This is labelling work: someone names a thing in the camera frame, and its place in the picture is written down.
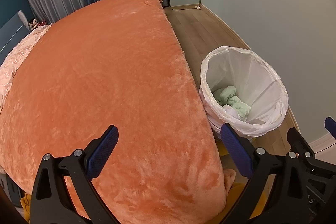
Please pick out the orange plush blanket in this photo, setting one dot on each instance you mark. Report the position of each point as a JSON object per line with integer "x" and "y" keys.
{"x": 105, "y": 69}

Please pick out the green fluffy headband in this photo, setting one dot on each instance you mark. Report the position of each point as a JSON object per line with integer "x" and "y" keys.
{"x": 231, "y": 100}

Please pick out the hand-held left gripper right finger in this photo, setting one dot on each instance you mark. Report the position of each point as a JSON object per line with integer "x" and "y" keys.
{"x": 236, "y": 150}

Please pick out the waste bin with white bag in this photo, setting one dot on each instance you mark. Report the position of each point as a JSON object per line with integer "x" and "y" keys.
{"x": 252, "y": 74}

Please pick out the pink floral quilt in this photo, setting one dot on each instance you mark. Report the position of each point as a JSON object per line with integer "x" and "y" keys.
{"x": 15, "y": 56}

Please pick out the red patterned box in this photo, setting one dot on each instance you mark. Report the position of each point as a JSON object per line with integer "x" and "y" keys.
{"x": 42, "y": 22}

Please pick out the blue upholstered headboard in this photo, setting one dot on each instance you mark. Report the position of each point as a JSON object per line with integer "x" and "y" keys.
{"x": 11, "y": 32}

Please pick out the dark grey nightstand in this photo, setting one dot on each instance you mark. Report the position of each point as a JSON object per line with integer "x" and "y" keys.
{"x": 11, "y": 190}

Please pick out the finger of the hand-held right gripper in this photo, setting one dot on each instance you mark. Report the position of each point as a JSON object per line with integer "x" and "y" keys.
{"x": 302, "y": 145}
{"x": 332, "y": 127}

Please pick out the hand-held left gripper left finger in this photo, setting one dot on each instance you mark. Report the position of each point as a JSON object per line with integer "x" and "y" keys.
{"x": 102, "y": 153}

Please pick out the small doll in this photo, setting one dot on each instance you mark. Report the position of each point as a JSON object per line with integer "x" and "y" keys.
{"x": 34, "y": 24}

